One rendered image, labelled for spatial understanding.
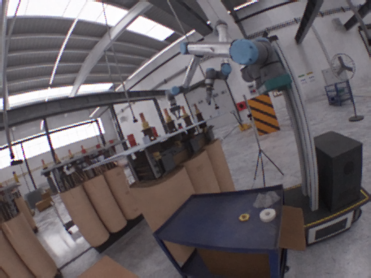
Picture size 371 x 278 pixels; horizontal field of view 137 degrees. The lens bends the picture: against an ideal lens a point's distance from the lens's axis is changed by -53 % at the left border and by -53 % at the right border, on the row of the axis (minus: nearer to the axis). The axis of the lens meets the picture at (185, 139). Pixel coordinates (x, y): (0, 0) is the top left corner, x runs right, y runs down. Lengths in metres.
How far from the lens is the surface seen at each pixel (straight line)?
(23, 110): 9.41
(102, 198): 2.57
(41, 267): 2.64
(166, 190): 1.10
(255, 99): 6.15
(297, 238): 0.78
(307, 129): 1.23
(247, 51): 0.87
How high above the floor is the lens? 1.38
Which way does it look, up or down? 5 degrees down
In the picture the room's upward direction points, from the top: 21 degrees counter-clockwise
